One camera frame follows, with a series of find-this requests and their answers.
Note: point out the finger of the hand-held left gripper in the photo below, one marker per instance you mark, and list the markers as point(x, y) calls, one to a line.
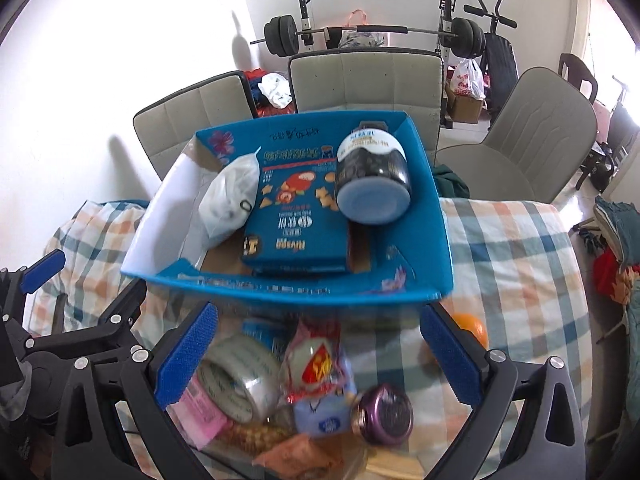
point(122, 310)
point(42, 270)

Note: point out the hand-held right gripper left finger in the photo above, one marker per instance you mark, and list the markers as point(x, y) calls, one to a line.
point(186, 355)

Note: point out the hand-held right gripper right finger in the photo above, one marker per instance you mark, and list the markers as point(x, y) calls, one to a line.
point(450, 355)

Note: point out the orange fruit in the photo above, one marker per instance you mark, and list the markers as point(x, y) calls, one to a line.
point(472, 330)

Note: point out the clear tape roll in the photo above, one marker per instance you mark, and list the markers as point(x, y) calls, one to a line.
point(235, 360)

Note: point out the pink packet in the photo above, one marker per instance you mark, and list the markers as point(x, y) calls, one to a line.
point(200, 415)

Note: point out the clear plastic container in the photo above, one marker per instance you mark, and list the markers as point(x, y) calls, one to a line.
point(390, 320)

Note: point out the blue and white packet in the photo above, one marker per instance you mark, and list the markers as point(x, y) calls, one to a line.
point(270, 335)

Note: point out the purple lidded jar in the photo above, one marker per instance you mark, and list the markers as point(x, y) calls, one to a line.
point(385, 412)

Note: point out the blue cardboard box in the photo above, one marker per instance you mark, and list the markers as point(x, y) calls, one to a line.
point(425, 260)

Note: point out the golden snack packet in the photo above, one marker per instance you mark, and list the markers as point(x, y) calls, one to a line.
point(250, 437)

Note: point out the checked tablecloth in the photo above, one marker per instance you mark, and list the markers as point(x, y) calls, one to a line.
point(500, 260)

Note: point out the red and white snack packet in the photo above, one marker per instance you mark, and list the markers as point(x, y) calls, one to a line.
point(312, 360)

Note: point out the light blue packet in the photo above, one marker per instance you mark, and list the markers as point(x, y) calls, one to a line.
point(320, 417)

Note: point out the orange snack packet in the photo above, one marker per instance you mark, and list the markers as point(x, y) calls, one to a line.
point(300, 455)

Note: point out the blue biscuit box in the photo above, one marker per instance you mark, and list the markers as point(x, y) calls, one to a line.
point(295, 230)

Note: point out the dark green cloth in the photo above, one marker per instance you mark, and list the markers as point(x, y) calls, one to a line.
point(450, 182)

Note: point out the red cloth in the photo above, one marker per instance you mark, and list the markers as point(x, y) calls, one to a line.
point(607, 275)

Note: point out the beige padded chair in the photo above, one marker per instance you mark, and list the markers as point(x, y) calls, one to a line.
point(185, 115)
point(365, 82)

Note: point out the dark jar with blue lid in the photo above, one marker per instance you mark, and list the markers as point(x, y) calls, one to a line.
point(372, 160)

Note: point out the teal blanket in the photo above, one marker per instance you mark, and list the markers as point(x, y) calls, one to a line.
point(620, 225)

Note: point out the beige shell chair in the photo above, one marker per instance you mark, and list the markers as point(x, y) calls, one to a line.
point(540, 135)

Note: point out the brown cardboard box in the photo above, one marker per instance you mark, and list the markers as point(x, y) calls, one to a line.
point(465, 107)

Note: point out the red and blue clothes pile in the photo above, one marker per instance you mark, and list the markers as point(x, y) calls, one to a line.
point(252, 80)

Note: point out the white cloth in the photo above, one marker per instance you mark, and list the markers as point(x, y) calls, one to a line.
point(274, 90)

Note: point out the white and red plastic bag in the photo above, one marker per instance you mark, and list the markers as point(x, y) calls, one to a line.
point(467, 80)

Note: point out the black stroller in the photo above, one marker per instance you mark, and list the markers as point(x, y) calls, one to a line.
point(620, 125)

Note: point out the black exercise bench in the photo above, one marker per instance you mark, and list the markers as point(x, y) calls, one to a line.
point(500, 65)

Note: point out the brown plastic chair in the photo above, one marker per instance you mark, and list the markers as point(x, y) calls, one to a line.
point(580, 75)

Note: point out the black barbell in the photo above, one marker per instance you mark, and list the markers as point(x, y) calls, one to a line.
point(280, 35)

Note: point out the floral bag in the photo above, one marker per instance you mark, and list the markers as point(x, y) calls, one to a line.
point(362, 37)

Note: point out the weight bench rack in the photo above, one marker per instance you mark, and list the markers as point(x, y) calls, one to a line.
point(305, 15)

